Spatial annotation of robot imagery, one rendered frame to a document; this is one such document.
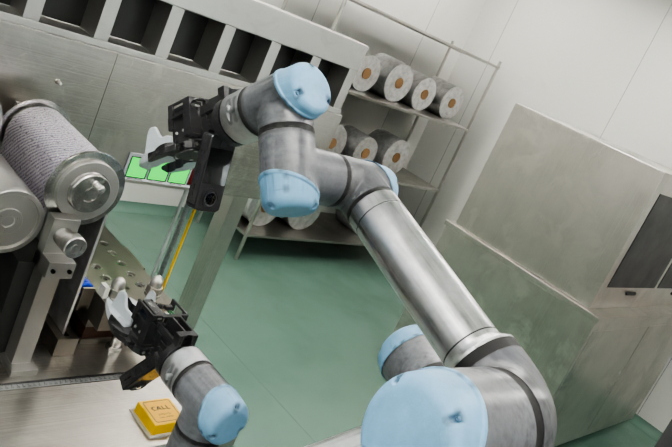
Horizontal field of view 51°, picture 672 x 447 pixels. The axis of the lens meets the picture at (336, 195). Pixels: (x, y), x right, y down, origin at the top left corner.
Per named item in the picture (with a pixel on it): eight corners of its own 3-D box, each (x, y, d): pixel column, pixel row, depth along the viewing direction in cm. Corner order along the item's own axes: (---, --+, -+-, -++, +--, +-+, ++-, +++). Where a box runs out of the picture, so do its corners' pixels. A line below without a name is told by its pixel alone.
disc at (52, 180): (34, 223, 124) (58, 146, 120) (33, 221, 124) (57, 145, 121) (111, 227, 135) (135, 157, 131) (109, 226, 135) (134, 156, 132)
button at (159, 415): (150, 436, 128) (155, 425, 128) (133, 411, 133) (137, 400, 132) (182, 430, 133) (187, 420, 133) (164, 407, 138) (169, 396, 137)
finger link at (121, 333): (126, 310, 124) (156, 338, 120) (122, 319, 125) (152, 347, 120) (104, 313, 120) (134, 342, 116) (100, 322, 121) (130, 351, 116)
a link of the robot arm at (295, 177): (351, 212, 94) (346, 134, 97) (286, 201, 86) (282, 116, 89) (311, 224, 99) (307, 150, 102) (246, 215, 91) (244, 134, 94)
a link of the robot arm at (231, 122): (279, 141, 101) (235, 131, 95) (257, 149, 104) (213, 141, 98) (275, 91, 102) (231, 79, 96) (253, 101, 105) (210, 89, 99)
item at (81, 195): (64, 210, 124) (78, 172, 123) (59, 205, 126) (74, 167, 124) (102, 215, 130) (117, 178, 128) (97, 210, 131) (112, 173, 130)
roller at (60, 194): (48, 218, 124) (67, 158, 121) (-2, 156, 141) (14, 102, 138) (108, 221, 133) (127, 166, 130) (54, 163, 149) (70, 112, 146)
